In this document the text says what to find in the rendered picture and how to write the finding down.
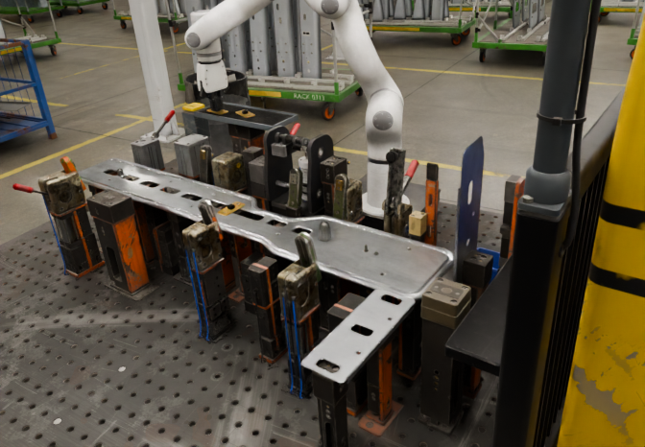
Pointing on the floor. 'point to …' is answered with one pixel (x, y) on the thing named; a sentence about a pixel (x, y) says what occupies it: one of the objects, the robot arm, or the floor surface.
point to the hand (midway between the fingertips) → (216, 104)
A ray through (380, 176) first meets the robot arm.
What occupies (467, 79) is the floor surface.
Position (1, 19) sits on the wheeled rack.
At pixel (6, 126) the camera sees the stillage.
